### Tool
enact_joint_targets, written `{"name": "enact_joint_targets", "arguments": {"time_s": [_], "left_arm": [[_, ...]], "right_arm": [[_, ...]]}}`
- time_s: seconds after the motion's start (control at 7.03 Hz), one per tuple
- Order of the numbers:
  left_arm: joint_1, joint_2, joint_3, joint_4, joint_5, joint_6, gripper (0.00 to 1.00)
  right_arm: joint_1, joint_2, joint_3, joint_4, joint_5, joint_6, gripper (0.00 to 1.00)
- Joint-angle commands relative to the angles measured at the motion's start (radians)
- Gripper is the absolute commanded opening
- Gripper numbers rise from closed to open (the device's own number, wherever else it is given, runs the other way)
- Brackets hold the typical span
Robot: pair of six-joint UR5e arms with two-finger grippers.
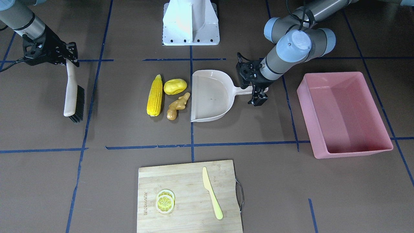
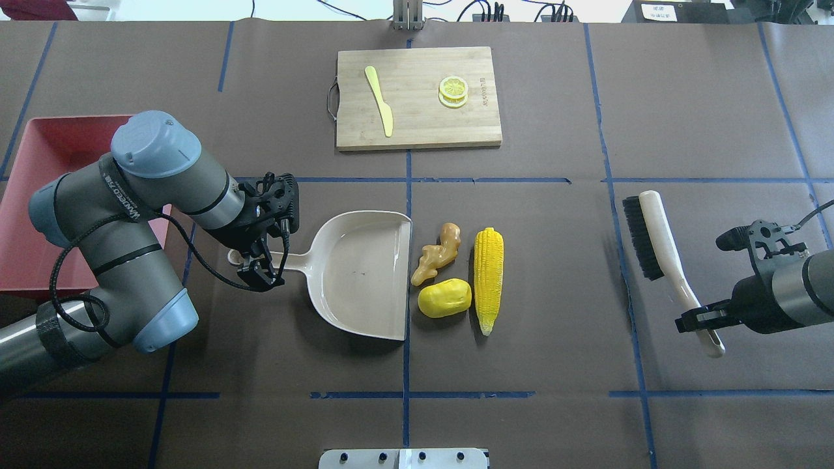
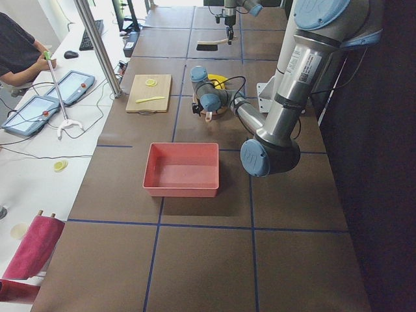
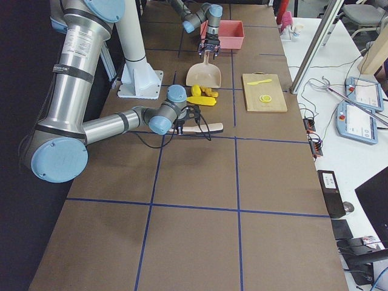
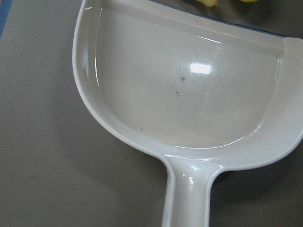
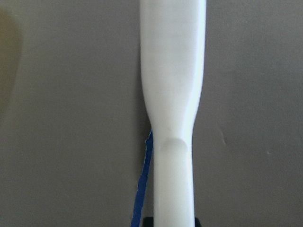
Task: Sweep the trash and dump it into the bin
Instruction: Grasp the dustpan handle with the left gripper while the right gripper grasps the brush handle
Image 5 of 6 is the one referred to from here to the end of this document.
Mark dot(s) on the beige plastic dustpan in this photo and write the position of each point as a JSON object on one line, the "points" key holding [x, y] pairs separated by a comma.
{"points": [[202, 96]]}

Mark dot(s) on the tan ginger root toy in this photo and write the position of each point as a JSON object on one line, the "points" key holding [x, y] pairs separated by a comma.
{"points": [[209, 3]]}

